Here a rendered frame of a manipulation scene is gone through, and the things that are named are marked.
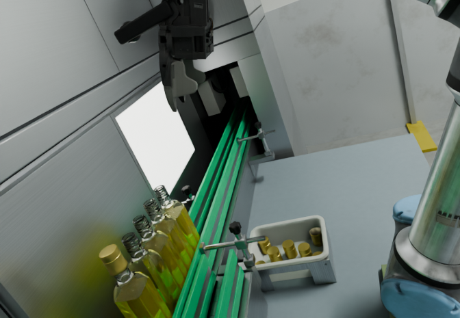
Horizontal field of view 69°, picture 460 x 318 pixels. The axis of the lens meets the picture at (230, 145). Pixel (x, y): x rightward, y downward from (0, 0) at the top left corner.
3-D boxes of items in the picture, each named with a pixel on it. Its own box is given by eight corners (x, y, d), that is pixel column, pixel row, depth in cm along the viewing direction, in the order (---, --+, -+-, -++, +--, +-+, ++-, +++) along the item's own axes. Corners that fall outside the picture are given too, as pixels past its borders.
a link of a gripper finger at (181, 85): (196, 115, 59) (196, 60, 57) (163, 113, 59) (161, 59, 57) (200, 113, 62) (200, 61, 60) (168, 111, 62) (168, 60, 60)
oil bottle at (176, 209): (193, 260, 94) (161, 199, 86) (211, 258, 92) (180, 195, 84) (187, 276, 89) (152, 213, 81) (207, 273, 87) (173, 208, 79)
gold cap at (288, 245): (298, 249, 99) (294, 238, 97) (298, 258, 96) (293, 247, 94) (286, 251, 100) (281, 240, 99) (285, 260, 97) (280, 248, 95)
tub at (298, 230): (259, 247, 108) (250, 226, 105) (330, 235, 102) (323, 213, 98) (254, 292, 93) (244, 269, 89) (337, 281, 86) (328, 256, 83)
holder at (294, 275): (244, 252, 110) (236, 233, 107) (330, 237, 102) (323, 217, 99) (237, 295, 94) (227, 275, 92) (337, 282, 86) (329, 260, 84)
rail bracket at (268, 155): (250, 171, 150) (233, 127, 142) (287, 163, 145) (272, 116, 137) (249, 177, 146) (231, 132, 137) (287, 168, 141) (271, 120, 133)
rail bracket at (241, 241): (213, 265, 89) (194, 228, 84) (274, 255, 84) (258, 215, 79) (210, 273, 86) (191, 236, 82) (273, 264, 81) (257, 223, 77)
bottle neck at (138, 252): (135, 251, 69) (124, 232, 67) (148, 248, 68) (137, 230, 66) (129, 261, 66) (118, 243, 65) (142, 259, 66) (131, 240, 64)
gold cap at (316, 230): (324, 230, 96) (328, 242, 97) (315, 225, 99) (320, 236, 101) (315, 236, 95) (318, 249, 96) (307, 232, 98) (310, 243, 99)
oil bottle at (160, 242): (180, 295, 84) (142, 229, 76) (200, 293, 82) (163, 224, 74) (173, 315, 79) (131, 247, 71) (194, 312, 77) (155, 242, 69)
